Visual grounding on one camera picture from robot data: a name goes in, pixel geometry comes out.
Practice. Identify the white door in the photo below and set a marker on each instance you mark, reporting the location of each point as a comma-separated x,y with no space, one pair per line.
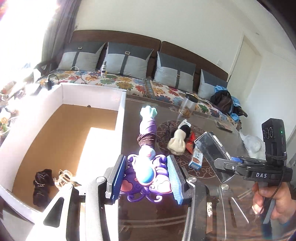
245,67

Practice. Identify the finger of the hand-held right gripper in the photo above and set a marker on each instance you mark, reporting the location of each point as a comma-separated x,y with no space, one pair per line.
237,159
229,166

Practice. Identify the floral sofa cover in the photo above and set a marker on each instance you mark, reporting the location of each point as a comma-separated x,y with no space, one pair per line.
129,81

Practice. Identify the blue and white carton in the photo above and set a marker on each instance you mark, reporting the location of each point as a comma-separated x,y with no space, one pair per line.
196,161

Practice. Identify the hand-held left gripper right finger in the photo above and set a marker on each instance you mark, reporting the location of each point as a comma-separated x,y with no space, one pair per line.
175,180

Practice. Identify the large white storage box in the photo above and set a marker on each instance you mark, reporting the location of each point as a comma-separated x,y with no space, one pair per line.
92,95

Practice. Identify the purple toy wand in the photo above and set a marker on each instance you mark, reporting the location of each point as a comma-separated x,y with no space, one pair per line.
148,129

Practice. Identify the brown wooden sofa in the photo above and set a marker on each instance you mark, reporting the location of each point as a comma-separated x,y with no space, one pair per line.
115,36

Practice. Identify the grey curtain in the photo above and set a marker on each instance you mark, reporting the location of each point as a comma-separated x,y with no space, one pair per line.
62,27

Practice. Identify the black cardboard box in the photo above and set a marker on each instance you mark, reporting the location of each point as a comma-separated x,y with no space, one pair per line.
212,157

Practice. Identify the white fluffy cat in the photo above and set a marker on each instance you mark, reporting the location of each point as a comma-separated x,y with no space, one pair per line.
253,143

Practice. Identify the white flat bottle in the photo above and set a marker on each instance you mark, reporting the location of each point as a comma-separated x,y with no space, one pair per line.
185,122

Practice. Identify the red packet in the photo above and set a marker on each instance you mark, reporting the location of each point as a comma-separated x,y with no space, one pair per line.
190,146

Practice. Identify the clear jar with black lid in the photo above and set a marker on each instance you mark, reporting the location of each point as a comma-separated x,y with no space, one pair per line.
187,105

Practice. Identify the dark brown bag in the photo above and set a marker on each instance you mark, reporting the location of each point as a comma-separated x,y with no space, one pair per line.
223,102

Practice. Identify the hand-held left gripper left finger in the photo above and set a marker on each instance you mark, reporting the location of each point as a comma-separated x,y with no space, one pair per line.
119,176

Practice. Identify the clear glass item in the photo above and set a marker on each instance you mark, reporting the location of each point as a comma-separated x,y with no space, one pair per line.
63,178

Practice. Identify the cream knit socks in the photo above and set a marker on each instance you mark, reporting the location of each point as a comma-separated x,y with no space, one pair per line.
177,142

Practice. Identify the colourful toy figurines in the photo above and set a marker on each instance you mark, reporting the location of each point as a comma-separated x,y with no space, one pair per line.
4,120

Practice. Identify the black chair armrest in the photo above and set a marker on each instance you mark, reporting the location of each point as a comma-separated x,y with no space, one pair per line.
42,66

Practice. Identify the small spray bottle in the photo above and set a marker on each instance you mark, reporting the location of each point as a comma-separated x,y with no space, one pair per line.
104,69

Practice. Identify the person's right hand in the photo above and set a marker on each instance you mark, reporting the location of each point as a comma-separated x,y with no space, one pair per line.
283,201

